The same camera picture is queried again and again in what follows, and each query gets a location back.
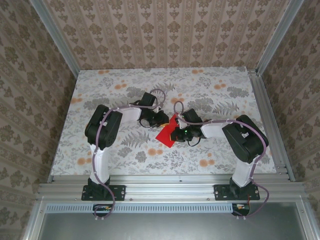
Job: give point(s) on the long aluminium base rail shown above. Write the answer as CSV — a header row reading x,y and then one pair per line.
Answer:
x,y
170,187

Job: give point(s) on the grey sheet metal panel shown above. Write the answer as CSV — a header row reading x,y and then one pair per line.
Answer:
x,y
162,227

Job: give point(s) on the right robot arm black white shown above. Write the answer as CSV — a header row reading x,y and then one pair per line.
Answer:
x,y
240,142

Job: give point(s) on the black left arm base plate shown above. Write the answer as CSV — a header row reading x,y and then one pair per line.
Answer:
x,y
119,192

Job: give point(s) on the red square cloth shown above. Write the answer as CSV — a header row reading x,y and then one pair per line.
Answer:
x,y
165,136

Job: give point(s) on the aluminium frame post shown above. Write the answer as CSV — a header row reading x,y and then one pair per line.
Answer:
x,y
57,40
278,37

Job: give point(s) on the floral patterned table cover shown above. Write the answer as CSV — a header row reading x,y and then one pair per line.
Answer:
x,y
200,82

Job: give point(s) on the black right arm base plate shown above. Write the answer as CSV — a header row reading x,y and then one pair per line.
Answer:
x,y
220,192

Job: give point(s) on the aluminium table edge rail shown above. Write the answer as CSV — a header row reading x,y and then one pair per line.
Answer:
x,y
263,100

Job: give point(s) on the aluminium frame bar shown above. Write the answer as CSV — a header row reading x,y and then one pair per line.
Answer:
x,y
35,217
306,220

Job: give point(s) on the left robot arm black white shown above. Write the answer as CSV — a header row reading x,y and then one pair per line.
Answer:
x,y
112,135

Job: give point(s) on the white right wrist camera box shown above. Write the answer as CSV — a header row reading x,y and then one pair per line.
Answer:
x,y
178,118

